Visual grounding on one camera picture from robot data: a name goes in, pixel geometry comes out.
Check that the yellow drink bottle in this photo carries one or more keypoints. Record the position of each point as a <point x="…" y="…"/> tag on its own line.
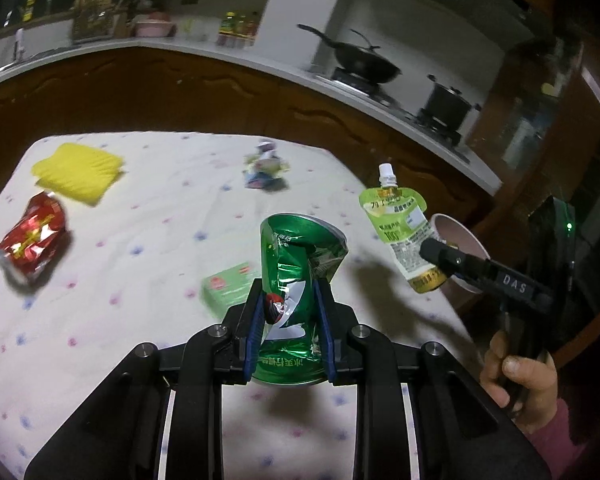
<point x="240" y="29"/>
<point x="226" y="29"/>

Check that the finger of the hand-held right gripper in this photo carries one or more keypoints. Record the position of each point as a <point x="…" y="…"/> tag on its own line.
<point x="480" y="270"/>

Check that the crushed green can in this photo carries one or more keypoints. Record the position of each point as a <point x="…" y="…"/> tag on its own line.
<point x="290" y="260"/>

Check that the gas stove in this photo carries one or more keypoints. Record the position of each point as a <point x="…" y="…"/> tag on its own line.
<point x="410" y="117"/>

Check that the green drink carton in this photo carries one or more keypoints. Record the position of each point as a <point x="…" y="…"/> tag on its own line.
<point x="227" y="285"/>

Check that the pink basin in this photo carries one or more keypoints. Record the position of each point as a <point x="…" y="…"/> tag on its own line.
<point x="152" y="27"/>

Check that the yellow dish soap bottle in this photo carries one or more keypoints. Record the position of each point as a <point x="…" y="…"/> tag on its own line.
<point x="30" y="2"/>

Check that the crumpled colourful wrapper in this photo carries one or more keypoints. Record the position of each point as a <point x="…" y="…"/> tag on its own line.
<point x="266" y="167"/>

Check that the person's right hand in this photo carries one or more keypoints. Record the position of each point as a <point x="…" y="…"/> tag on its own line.
<point x="527" y="385"/>

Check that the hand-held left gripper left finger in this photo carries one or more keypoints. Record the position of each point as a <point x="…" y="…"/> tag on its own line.
<point x="254" y="332"/>

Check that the green spouted drink pouch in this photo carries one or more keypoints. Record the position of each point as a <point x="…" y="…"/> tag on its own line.
<point x="400" y="230"/>

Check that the small yellow door sticker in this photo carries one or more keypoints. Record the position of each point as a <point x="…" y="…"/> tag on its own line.
<point x="550" y="88"/>

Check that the black wok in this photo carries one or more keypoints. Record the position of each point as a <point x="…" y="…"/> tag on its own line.
<point x="367" y="62"/>

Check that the white kitchen countertop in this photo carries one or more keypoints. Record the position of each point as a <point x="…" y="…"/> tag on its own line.
<point x="260" y="60"/>

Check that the dish rack with utensils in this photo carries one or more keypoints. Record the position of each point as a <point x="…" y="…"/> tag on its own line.
<point x="97" y="17"/>

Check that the wooden door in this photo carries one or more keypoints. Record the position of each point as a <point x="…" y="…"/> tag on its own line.
<point x="555" y="135"/>

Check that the pink paper cup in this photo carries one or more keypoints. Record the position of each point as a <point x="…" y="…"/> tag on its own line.
<point x="452" y="232"/>

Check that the wooden base cabinets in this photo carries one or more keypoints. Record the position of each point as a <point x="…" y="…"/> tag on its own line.
<point x="180" y="95"/>

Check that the floral white tablecloth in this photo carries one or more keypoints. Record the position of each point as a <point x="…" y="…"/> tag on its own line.
<point x="130" y="360"/>

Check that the person's right forearm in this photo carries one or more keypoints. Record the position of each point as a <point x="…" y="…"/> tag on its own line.
<point x="565" y="442"/>

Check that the black cooking pot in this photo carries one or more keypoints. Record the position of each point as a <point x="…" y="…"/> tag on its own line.
<point x="445" y="105"/>

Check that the crushed red can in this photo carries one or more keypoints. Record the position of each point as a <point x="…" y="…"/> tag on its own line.
<point x="30" y="237"/>

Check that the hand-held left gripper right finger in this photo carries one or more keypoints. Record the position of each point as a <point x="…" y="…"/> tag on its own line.
<point x="325" y="332"/>

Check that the yellow sponge cloth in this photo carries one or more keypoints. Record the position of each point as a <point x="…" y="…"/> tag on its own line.
<point x="77" y="172"/>

